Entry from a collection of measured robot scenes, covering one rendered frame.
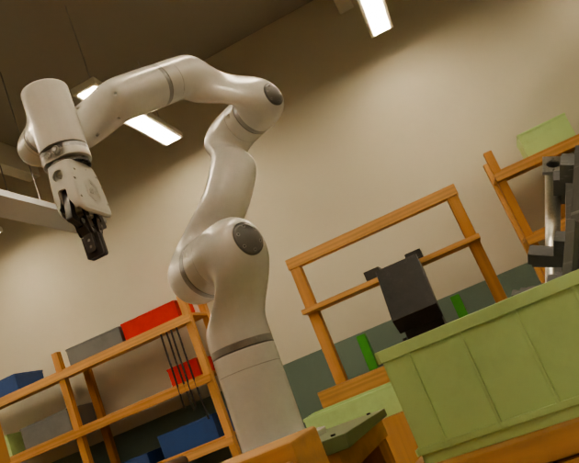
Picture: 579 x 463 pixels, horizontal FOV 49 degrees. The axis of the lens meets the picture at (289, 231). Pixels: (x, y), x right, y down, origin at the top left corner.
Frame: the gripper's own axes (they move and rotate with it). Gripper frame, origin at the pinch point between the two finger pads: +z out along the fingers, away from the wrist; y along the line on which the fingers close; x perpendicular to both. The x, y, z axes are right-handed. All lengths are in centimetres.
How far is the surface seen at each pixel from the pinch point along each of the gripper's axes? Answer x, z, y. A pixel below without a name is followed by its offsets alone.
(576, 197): -73, 24, 5
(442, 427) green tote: -42, 47, -2
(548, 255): -66, 30, 7
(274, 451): -24, 40, -19
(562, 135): -192, -77, 455
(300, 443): -26, 41, -15
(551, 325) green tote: -61, 39, -6
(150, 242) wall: 210, -169, 525
